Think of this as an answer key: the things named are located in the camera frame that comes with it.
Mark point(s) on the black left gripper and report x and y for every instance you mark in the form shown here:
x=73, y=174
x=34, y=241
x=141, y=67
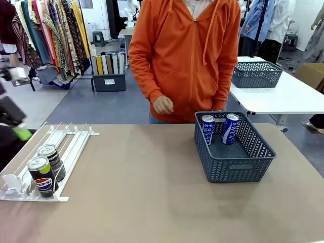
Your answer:
x=11, y=111

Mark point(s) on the black can grey print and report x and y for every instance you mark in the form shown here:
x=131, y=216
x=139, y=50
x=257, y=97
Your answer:
x=54, y=157

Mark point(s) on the black Pepsi can lime patch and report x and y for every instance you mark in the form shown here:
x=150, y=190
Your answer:
x=44, y=182

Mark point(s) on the blue Pocari Sweat can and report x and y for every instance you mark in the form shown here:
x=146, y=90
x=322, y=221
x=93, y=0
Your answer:
x=208, y=130
x=230, y=129

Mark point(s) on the grey plastic basket with label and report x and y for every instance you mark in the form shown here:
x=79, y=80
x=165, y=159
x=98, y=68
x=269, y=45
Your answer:
x=233, y=172

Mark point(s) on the grey plastic woven basket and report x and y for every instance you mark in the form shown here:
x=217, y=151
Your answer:
x=255, y=76

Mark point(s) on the person's left forearm orange sleeve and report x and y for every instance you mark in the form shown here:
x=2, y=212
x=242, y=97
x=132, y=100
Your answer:
x=225, y=88

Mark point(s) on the black robot base cover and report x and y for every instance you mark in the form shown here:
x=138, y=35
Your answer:
x=10, y=149

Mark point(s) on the person's right forearm orange sleeve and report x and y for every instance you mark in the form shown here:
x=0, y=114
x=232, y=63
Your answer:
x=144, y=83

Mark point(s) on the white can dispenser rack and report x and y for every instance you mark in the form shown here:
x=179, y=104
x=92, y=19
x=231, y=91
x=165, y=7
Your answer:
x=76, y=141

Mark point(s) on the person's right hand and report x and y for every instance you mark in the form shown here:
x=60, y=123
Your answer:
x=163, y=105

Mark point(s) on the pile of fabrics on floor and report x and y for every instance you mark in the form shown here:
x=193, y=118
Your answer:
x=50, y=76

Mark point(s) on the brown patterned hanging garment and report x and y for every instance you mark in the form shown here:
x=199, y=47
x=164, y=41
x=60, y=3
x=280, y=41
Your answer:
x=30, y=55

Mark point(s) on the black clothes rack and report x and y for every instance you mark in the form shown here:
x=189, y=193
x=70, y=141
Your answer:
x=83, y=78

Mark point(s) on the zigzag patterned hanging garment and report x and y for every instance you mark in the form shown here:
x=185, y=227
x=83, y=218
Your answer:
x=57, y=50

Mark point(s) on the teal hanging garment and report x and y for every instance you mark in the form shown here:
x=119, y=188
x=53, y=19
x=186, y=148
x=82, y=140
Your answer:
x=38, y=43

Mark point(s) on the white vinyl roll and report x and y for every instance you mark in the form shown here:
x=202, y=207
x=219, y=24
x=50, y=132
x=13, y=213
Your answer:
x=121, y=64
x=94, y=65
x=104, y=65

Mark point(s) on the grey storage bin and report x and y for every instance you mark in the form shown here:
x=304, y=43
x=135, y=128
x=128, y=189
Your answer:
x=108, y=84

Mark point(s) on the yellow vinyl roll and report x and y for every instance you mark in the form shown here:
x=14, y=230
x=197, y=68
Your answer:
x=100, y=65

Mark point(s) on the brown vinyl roll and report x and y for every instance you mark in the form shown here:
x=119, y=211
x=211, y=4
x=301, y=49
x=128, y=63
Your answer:
x=109, y=64

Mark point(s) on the maroon hanging garment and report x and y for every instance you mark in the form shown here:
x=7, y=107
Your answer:
x=6, y=22

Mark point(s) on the grey vinyl roll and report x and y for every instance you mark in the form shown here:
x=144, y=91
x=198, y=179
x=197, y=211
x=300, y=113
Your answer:
x=115, y=64

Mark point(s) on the black vinyl roll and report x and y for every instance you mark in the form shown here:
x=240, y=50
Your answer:
x=106, y=54

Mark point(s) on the yellow hanging garment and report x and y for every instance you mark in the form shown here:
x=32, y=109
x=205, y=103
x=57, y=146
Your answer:
x=81, y=30

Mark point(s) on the grey plastic step stool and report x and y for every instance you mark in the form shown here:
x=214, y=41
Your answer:
x=98, y=34

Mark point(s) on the white small cabinet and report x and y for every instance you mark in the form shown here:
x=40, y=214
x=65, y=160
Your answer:
x=90, y=27

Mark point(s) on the grey metal work table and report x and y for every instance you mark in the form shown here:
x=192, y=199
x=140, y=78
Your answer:
x=125, y=33

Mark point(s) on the white background robot with base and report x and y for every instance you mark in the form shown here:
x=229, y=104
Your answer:
x=130, y=15

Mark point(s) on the person in orange hoodie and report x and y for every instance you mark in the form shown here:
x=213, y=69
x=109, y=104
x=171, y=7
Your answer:
x=187, y=63

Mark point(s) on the blue shirt on mannequin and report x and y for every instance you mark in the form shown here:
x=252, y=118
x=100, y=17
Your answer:
x=253, y=20

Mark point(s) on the white side table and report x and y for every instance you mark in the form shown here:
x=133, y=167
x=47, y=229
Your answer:
x=278, y=101

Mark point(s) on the white shirt on mannequin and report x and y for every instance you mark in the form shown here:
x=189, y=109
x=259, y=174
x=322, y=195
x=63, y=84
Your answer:
x=281, y=20

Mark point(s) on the black small stool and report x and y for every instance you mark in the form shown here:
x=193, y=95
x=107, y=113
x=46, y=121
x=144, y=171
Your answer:
x=291, y=38

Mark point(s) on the bystander leg with shoe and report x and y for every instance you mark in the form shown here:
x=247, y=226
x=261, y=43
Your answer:
x=317, y=121

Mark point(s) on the cardboard box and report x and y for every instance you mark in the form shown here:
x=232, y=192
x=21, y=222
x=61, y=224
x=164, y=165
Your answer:
x=311, y=71

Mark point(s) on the mannequin in grey dress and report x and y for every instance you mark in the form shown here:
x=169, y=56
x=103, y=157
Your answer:
x=316, y=43

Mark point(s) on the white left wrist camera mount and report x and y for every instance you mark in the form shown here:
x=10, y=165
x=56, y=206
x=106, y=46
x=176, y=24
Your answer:
x=15, y=73

